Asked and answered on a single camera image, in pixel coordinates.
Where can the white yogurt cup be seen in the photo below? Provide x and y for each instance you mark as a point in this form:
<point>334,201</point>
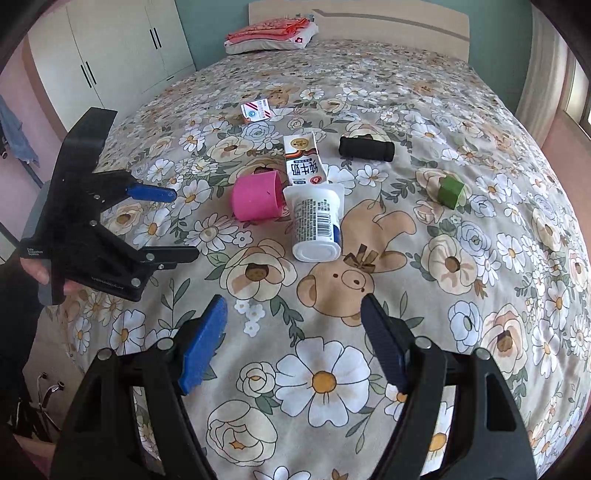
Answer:
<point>316,221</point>

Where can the red folded cloth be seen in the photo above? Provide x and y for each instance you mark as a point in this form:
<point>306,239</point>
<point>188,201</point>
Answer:
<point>270,28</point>

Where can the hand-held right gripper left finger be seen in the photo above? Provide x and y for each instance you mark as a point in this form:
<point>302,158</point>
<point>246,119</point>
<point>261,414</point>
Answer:
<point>203,344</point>

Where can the wooden headboard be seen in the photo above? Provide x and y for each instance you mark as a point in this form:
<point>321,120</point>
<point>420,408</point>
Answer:
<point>392,23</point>

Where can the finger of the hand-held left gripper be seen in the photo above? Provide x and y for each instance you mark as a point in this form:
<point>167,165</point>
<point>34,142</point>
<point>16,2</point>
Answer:
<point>171,254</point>
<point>152,193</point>

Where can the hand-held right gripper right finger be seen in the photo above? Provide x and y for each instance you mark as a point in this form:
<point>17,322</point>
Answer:
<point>381,341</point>

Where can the white medicine box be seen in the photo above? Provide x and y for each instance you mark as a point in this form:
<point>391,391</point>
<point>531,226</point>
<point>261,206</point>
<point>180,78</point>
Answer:
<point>256,110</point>

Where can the white milk carton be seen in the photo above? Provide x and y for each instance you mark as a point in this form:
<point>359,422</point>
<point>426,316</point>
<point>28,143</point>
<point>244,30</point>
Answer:
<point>302,161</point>

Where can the black foam cylinder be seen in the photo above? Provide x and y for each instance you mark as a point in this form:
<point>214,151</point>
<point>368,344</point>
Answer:
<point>367,147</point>

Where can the window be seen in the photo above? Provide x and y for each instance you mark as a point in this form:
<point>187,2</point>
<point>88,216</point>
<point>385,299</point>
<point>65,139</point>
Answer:
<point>579,92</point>

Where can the floral bedsheet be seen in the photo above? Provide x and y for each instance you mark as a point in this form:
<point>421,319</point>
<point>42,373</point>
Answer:
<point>415,258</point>

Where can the chrome metal stand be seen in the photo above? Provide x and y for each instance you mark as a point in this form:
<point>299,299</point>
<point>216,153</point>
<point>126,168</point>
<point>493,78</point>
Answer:
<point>46,392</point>

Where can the beige curtain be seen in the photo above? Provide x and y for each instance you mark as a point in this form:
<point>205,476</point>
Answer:
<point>542,69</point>

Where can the white wardrobe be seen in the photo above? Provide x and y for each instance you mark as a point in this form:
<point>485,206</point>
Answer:
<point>111,55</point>

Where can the pink plastic cup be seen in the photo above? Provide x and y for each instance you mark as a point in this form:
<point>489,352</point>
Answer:
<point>256,196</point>

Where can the blue hanging garment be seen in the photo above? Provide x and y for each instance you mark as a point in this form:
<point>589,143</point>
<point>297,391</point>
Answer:
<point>16,131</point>

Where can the white pillow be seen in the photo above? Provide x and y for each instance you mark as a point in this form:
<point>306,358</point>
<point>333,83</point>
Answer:
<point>277,44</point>

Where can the person's left hand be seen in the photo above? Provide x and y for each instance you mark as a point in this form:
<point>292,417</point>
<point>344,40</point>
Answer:
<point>38,270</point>

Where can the green block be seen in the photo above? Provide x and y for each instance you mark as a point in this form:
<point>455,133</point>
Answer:
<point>450,191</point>

